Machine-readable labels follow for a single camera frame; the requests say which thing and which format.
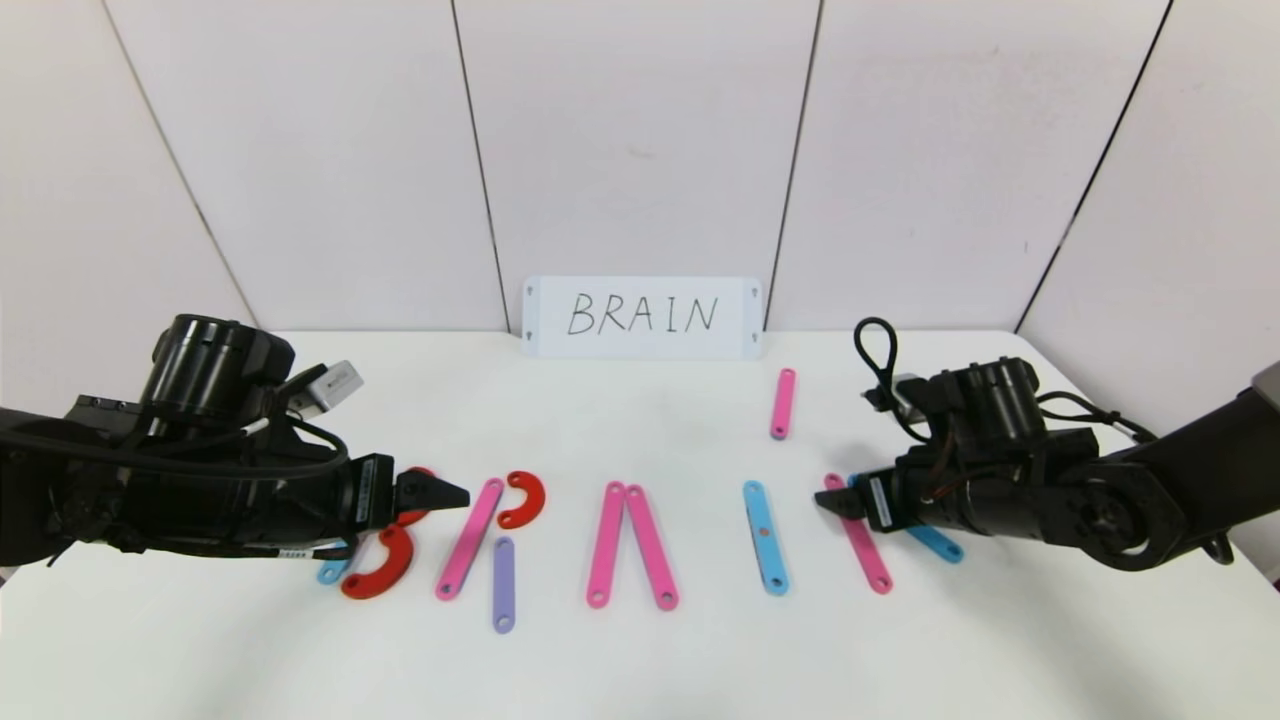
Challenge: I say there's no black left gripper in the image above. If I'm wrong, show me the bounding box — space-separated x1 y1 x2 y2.
257 453 471 543

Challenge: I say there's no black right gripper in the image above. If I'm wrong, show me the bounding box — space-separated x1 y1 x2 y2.
813 468 974 536

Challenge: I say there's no pink bar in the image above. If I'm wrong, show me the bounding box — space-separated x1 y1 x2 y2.
586 481 627 609
768 368 798 441
823 473 895 597
625 484 680 611
435 478 506 602

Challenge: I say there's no small red curved piece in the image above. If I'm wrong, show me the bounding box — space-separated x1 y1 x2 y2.
497 471 547 530

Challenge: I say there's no short purple bar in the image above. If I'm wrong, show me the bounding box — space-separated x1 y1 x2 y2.
492 536 518 635

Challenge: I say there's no white BRAIN word card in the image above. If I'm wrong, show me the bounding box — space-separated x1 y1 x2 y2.
522 276 764 361

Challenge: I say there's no large red curved piece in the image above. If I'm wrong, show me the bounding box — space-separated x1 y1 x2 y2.
339 525 415 601
398 466 438 528

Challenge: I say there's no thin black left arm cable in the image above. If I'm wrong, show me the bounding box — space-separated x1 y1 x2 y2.
0 415 351 481

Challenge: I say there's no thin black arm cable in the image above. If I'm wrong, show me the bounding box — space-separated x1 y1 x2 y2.
0 415 351 481
1035 388 1163 443

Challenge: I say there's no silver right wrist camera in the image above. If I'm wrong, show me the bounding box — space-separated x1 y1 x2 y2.
888 374 933 417

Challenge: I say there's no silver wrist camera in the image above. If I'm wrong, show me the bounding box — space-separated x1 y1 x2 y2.
888 374 933 417
288 359 365 418

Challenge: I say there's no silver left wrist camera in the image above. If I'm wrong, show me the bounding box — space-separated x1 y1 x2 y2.
288 359 365 418

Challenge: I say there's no looped black right arm cable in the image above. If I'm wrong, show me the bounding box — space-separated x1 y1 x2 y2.
853 317 933 443

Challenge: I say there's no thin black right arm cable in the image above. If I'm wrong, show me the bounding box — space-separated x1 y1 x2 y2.
1035 388 1163 443

